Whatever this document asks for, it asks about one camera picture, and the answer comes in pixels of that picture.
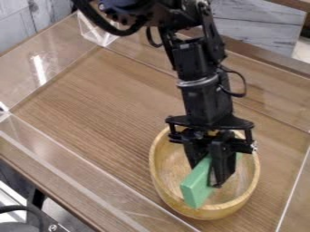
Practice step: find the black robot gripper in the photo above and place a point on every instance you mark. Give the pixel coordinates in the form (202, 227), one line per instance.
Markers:
(209, 129)

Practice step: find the green rectangular block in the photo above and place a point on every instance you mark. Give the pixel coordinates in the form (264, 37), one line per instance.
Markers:
(198, 192)

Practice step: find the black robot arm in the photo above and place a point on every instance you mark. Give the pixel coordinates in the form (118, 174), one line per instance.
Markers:
(190, 39)

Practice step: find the light wooden oval bowl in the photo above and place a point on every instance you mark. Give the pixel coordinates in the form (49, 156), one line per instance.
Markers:
(169, 167)

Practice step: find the black table leg bracket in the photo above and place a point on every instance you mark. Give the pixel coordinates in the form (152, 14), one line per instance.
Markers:
(35, 201)

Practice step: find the clear acrylic corner bracket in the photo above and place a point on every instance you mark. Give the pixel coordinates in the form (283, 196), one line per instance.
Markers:
(93, 33)

